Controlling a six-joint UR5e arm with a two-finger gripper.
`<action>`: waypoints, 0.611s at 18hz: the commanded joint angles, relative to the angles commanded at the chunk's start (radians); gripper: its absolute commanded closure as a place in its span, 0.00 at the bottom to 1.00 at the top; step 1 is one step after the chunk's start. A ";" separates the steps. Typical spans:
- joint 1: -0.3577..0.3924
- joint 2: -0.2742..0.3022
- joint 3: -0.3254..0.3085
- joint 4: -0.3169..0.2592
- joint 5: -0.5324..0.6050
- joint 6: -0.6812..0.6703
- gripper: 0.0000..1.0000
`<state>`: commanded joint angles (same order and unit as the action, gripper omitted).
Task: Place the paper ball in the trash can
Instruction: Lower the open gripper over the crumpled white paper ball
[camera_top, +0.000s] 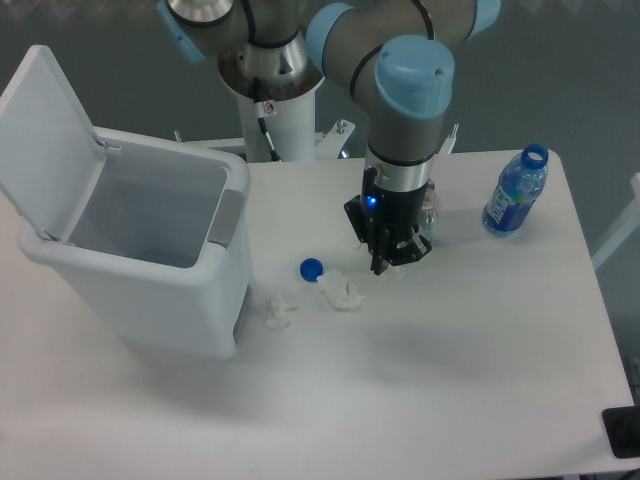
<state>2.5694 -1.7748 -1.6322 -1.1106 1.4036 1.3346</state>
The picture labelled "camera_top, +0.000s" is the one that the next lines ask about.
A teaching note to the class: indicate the small crumpled paper ball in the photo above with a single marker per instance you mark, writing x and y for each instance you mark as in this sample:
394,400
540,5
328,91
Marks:
280,311

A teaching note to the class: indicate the clear plastic bottle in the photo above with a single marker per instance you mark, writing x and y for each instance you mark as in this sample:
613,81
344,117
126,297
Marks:
428,212

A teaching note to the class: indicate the white furniture at right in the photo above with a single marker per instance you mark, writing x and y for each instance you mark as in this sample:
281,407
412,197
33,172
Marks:
626,223

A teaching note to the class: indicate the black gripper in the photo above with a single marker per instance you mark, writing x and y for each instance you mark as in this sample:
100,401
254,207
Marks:
388,223

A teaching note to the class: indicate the black device at edge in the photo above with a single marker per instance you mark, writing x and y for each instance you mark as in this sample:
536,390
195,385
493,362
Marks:
622,429

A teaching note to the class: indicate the white trash bin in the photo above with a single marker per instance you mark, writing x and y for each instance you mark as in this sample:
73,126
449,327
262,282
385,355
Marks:
161,250

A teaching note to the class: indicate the white trash bin lid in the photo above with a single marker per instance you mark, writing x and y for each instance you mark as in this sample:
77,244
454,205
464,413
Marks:
52,156

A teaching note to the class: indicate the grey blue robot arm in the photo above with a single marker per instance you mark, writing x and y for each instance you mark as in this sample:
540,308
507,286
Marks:
395,62

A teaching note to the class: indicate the large crumpled paper ball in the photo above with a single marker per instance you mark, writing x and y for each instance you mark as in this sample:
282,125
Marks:
339,291

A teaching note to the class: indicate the blue bottle cap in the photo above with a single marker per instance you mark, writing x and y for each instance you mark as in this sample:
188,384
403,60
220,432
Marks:
310,269

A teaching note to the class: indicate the blue plastic drink bottle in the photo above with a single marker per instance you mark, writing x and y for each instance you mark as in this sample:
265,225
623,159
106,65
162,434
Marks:
519,185

